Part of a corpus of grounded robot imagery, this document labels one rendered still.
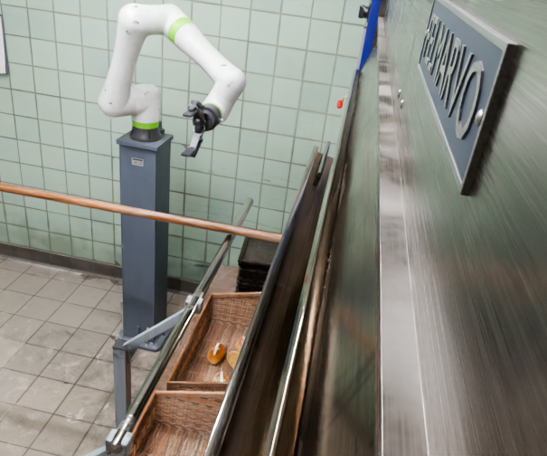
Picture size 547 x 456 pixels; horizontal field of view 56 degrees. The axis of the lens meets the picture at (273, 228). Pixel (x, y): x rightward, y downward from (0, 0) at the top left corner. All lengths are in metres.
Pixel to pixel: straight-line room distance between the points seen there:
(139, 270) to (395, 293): 2.60
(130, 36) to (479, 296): 2.10
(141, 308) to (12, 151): 1.33
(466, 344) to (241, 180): 2.89
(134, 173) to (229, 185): 0.70
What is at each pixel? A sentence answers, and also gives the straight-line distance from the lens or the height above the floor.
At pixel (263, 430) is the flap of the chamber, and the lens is 0.84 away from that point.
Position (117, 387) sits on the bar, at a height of 0.79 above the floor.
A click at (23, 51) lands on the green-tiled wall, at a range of 3.37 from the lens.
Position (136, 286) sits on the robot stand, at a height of 0.39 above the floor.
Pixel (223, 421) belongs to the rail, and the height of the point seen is 1.44.
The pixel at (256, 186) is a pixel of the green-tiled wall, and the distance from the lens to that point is 3.03.
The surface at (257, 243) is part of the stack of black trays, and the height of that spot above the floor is 0.85.
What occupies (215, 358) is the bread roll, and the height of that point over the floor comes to 0.62.
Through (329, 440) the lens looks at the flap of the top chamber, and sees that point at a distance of 0.36.
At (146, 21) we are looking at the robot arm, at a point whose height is 1.76.
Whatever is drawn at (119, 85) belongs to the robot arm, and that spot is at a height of 1.48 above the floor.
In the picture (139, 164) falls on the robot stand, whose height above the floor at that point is 1.10.
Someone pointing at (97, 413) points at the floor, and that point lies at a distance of 2.79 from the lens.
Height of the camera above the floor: 2.04
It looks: 28 degrees down
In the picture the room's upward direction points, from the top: 7 degrees clockwise
